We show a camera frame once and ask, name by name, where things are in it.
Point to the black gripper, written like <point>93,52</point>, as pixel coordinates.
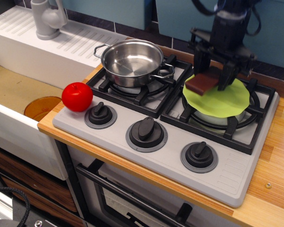
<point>224,43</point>

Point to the brown chocolate bar block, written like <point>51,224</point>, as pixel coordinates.
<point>202,82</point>

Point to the light green plate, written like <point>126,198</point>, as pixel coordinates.
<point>222,104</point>

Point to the stainless steel pot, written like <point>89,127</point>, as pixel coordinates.
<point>133,63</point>

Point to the black right stove knob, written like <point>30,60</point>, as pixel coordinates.
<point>199,157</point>

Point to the black stove knob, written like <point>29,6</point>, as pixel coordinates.
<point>199,157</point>
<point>146,135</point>
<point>100,116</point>

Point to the grey toy stove top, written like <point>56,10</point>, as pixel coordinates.
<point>228,182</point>

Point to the black middle stove knob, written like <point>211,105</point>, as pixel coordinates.
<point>146,135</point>

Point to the black left stove knob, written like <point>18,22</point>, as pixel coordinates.
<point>100,116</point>

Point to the red toy apple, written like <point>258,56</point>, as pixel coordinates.
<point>77,96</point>

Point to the black right burner grate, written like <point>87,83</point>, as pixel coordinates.
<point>241,132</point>

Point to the black burner grate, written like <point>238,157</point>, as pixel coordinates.
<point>241,132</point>
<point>150,99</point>

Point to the black left burner grate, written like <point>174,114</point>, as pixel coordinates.
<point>150,99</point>

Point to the grey toy faucet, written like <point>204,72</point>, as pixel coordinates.
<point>48,21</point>

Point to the orange plastic bowl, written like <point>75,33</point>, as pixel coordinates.
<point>40,107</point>

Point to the white toy sink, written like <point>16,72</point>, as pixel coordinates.
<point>31,68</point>

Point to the wooden drawer fronts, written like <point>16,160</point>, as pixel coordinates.
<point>49,195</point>

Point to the teal wall cabinet right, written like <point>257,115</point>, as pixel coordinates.
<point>177,17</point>

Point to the black oven door handle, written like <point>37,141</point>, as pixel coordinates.
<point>91,173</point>

